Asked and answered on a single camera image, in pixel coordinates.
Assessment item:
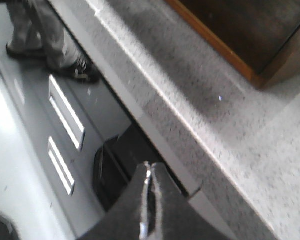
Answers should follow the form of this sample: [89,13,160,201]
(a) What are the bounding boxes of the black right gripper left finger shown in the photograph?
[80,161,150,240]

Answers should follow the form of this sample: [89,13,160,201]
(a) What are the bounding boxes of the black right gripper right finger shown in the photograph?
[148,163,229,240]

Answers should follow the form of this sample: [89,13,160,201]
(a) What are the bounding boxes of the dark wooden drawer cabinet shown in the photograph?
[168,0,300,89]

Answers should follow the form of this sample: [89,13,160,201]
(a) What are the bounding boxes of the black left shoe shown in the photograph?
[5,44,47,59]

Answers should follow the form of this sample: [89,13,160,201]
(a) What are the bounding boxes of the person's grey trouser legs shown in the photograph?
[6,0,81,70]

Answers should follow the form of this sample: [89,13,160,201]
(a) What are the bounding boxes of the lower silver cabinet handle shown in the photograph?
[48,136,75,196]

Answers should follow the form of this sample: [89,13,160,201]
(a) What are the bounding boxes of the silver cabinet handle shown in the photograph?
[48,74,86,152]
[48,136,75,196]

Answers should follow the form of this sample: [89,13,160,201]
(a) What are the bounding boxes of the upper silver cabinet handle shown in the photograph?
[48,74,86,152]

